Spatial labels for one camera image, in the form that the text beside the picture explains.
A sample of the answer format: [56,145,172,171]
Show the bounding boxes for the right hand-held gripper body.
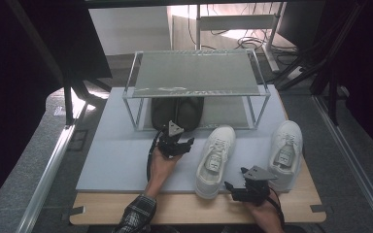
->
[232,165,279,207]

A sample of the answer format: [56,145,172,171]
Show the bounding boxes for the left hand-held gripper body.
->
[156,120,192,160]

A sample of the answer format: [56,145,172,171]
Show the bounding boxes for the white sneaker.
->
[194,124,237,200]
[267,119,304,192]

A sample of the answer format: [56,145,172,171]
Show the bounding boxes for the black slipper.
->
[176,96,205,133]
[151,96,179,132]

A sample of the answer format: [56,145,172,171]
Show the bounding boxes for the metal mesh shoe rack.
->
[121,48,271,132]

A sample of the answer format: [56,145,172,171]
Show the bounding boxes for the person's left hand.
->
[145,147,184,197]

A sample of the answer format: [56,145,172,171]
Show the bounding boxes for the person's right hand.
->
[244,197,285,233]

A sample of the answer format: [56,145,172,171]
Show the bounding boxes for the light blue mat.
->
[75,84,300,194]

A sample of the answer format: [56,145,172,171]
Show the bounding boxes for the black tape piece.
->
[310,204,333,214]
[61,205,86,221]

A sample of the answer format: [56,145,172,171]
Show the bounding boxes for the black tripod stand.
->
[274,2,367,126]

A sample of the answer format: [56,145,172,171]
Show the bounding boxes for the white cabinet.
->
[88,6,173,56]

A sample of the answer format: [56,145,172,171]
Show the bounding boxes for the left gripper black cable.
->
[146,130,163,183]

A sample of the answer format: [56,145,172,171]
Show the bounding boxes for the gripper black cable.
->
[146,130,163,183]
[266,186,287,231]

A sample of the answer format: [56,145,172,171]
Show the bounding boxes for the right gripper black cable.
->
[266,186,287,231]

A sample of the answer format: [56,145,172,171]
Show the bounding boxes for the aluminium floor rail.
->
[313,95,373,233]
[15,99,87,233]

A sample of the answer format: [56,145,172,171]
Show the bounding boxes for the bundle of black floor cables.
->
[236,34,299,56]

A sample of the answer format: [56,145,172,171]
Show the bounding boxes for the white metal desk frame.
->
[194,2,287,74]

